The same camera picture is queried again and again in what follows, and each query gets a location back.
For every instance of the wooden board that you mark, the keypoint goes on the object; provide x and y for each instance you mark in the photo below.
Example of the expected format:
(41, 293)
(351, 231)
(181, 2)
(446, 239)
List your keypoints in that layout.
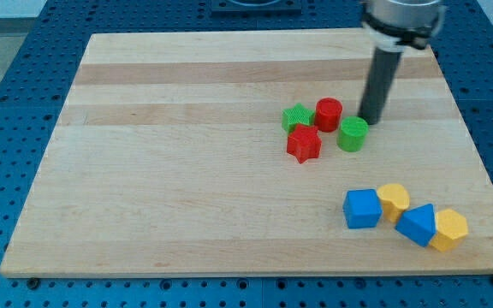
(168, 159)

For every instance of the red star block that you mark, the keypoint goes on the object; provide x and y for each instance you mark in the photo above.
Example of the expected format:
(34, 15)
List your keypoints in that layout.
(304, 143)

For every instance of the green star block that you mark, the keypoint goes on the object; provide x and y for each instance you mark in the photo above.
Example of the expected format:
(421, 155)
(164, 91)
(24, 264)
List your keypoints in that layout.
(298, 114)

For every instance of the red cylinder block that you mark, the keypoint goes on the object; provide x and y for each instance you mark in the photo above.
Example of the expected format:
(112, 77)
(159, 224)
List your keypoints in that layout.
(328, 114)

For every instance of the green cylinder block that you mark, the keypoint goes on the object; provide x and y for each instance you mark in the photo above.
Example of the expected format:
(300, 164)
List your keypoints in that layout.
(352, 133)

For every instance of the blue cube block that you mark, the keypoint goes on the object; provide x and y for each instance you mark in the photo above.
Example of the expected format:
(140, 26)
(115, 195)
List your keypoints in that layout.
(362, 208)

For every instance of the yellow heart block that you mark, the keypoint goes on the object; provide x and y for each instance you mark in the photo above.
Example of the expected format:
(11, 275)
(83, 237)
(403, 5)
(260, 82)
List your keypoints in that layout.
(394, 199)

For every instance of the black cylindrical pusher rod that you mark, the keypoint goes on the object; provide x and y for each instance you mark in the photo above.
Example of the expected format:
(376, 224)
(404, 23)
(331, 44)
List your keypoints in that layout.
(384, 65)

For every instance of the blue triangle block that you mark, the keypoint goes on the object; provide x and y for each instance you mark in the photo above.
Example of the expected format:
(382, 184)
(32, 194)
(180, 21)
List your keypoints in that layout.
(418, 224)

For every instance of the yellow hexagon block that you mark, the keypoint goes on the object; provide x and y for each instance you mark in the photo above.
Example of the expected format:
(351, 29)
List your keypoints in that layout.
(451, 229)

